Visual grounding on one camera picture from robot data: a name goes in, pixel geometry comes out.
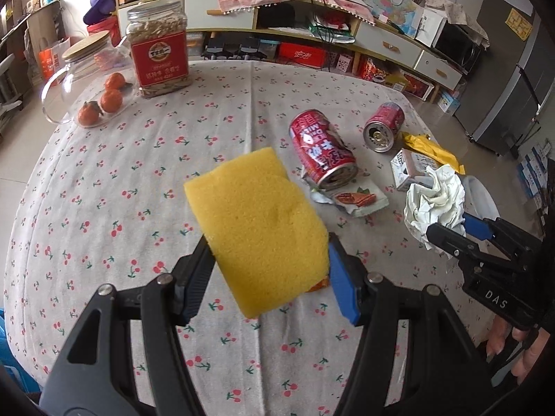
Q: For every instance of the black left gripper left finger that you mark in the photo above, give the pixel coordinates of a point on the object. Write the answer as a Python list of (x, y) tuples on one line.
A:
[(192, 274)]

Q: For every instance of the orange tangerine middle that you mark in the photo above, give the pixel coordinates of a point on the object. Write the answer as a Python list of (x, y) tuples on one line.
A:
[(111, 100)]

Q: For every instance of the white tissue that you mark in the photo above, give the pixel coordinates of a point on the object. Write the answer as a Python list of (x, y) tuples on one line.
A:
[(443, 203)]

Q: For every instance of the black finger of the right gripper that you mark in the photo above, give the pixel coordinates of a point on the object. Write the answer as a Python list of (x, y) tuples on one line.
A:
[(447, 240)]

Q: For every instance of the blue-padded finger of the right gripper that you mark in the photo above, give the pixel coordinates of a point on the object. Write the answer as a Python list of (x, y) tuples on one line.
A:
[(478, 228)]

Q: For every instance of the small red drink can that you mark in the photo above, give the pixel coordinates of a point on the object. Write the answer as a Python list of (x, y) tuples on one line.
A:
[(382, 128)]

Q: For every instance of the yellow plastic wrapper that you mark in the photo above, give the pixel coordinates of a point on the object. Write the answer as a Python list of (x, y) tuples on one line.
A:
[(425, 145)]

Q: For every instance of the white snack wrapper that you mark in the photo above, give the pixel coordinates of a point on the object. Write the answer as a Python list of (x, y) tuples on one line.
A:
[(359, 198)]

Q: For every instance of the orange tangerine back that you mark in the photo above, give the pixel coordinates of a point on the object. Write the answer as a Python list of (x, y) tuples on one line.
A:
[(115, 81)]

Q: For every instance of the nut jar red label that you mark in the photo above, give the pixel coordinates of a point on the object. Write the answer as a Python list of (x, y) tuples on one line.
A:
[(156, 33)]

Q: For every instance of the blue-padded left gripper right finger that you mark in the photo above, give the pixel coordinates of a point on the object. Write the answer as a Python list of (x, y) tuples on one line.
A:
[(347, 277)]

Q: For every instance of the colourful map poster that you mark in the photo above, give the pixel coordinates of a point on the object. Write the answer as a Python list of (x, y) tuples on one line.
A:
[(405, 14)]

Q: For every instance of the white milk carton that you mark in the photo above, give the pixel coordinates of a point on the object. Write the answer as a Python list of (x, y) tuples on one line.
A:
[(410, 167)]

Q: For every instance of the grey refrigerator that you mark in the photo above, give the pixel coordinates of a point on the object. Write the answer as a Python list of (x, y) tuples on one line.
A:
[(508, 89)]

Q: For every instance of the glass jar wooden lid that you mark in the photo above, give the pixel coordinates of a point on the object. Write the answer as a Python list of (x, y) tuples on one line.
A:
[(87, 64)]

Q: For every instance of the black microwave oven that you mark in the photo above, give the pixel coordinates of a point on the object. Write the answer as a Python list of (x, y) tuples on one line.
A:
[(451, 41)]

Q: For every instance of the orange tangerine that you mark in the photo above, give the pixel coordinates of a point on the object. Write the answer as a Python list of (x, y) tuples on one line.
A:
[(111, 100), (89, 114), (115, 81)]

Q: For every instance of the person right hand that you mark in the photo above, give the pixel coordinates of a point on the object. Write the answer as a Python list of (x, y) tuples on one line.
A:
[(522, 364)]

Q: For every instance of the cherry print tablecloth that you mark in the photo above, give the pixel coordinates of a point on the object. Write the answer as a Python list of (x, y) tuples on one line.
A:
[(107, 206)]

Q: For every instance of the wooden TV cabinet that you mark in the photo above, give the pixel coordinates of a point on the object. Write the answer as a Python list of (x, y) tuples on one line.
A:
[(325, 21)]

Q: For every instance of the yellow sponge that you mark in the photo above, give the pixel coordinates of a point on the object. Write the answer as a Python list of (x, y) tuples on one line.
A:
[(269, 243)]

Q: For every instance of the red box under cabinet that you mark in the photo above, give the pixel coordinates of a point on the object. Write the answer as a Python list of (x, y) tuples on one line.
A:
[(304, 55)]

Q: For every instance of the orange tangerine front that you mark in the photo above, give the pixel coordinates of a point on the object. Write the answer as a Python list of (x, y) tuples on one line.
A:
[(89, 114)]

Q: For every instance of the large red milk can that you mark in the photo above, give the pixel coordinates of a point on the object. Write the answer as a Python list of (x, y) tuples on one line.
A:
[(328, 163)]

